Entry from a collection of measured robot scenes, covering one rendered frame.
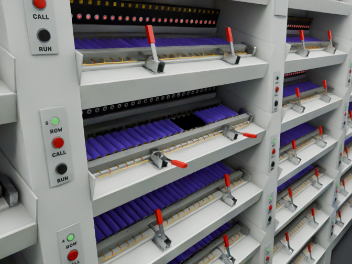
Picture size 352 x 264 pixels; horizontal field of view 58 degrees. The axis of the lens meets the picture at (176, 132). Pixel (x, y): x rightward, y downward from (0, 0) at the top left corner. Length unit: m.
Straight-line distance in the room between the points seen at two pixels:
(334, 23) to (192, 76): 1.04
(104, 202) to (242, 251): 0.62
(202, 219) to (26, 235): 0.47
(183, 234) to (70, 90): 0.47
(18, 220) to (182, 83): 0.40
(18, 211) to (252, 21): 0.78
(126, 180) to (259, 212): 0.60
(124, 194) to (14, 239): 0.20
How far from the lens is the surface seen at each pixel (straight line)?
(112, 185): 0.62
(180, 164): 0.63
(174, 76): 0.66
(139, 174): 0.65
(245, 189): 1.04
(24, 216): 0.56
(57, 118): 0.51
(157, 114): 0.84
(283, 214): 1.34
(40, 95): 0.50
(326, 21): 1.66
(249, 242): 1.16
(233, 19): 1.04
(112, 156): 0.65
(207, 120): 0.90
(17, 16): 0.49
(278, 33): 1.01
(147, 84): 0.61
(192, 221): 0.86
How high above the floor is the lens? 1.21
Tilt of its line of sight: 15 degrees down
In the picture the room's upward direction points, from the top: 2 degrees counter-clockwise
